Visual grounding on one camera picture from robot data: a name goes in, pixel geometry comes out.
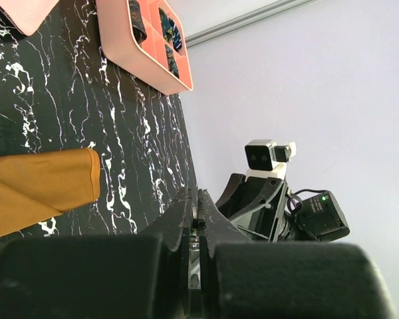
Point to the blue patterned rolled sock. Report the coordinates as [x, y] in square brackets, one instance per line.
[176, 36]

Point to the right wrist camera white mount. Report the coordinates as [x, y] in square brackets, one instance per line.
[266, 158]

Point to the pink divided organizer tray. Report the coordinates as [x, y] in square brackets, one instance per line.
[146, 61]

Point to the orange cloth napkin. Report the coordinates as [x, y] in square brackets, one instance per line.
[37, 187]

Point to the teal patterned rolled sock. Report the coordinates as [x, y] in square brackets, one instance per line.
[172, 64]

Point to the green patterned rolled sock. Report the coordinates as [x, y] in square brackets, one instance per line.
[166, 27]

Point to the dark rolled sock left compartment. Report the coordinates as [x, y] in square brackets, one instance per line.
[138, 26]

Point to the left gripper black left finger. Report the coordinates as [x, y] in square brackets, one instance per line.
[171, 259]

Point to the pink baseball cap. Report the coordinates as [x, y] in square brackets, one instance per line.
[27, 15]

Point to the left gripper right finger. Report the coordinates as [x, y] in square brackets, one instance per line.
[216, 235]

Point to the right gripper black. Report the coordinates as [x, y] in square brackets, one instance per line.
[283, 215]

